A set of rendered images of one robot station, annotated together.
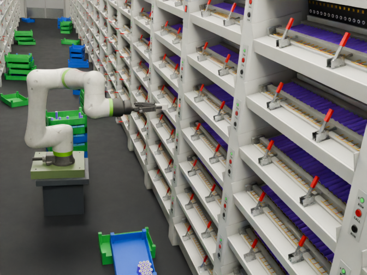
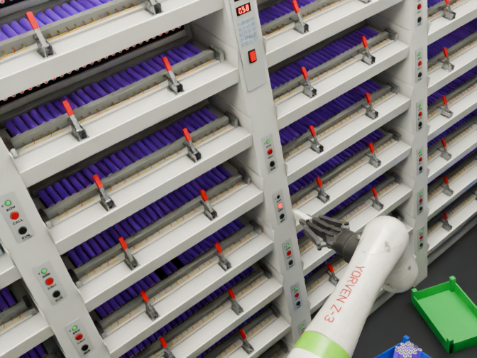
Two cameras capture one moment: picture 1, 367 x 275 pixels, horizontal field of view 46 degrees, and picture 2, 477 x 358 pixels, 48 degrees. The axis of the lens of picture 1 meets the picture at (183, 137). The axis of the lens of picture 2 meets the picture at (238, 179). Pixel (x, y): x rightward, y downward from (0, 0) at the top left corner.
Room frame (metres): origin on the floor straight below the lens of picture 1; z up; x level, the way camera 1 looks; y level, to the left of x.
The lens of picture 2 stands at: (2.58, 1.34, 1.88)
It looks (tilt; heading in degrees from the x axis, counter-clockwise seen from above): 33 degrees down; 258
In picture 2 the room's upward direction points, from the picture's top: 13 degrees counter-clockwise
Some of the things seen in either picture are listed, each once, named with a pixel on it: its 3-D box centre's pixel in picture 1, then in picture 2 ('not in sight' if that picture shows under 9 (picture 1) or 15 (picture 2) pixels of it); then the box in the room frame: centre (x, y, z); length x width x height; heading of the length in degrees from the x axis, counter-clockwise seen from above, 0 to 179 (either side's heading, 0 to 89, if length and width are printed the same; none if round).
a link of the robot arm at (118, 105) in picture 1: (117, 108); (360, 252); (2.09, 0.35, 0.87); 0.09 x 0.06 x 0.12; 18
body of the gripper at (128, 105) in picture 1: (131, 107); (341, 239); (2.11, 0.28, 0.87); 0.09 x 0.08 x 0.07; 108
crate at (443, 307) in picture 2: not in sight; (451, 312); (1.55, 0.05, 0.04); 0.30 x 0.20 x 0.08; 84
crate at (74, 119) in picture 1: (65, 117); not in sight; (3.25, 0.96, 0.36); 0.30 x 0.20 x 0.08; 117
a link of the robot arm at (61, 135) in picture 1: (60, 139); not in sight; (2.50, 0.78, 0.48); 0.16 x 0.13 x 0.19; 124
